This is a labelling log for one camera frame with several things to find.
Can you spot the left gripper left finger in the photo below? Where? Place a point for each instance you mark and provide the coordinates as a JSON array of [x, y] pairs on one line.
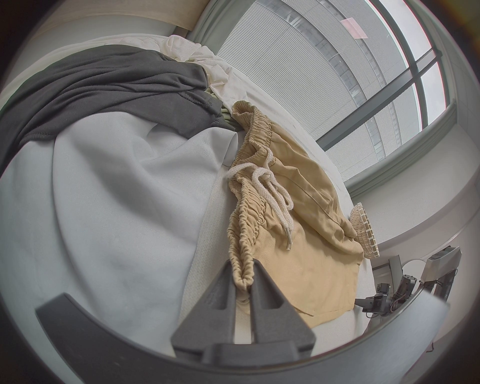
[[213, 311]]

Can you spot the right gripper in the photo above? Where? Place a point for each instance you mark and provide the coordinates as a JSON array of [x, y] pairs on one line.
[[380, 303]]

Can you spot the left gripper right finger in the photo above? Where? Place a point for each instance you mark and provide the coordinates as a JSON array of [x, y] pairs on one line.
[[277, 318]]

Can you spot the tan shorts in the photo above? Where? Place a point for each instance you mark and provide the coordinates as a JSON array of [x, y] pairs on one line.
[[307, 255]]

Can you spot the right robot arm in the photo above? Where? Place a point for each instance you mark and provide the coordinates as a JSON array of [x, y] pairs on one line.
[[444, 275]]

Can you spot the round woven basket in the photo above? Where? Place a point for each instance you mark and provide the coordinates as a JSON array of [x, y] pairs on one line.
[[365, 232]]

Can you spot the bed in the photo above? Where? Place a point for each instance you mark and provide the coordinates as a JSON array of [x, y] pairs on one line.
[[210, 225]]

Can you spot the pale blue garment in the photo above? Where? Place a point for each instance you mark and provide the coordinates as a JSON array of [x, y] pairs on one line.
[[105, 225]]

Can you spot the green garment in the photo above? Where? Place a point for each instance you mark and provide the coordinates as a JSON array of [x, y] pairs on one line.
[[227, 114]]

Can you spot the black garment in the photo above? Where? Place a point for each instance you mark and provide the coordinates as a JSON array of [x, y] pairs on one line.
[[112, 90]]

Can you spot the white garment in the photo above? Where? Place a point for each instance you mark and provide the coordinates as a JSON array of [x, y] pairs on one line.
[[210, 63]]

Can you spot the grey-green curtain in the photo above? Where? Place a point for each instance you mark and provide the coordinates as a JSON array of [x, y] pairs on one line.
[[405, 157], [221, 18]]

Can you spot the window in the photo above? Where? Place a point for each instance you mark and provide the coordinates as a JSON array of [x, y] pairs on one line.
[[318, 75]]

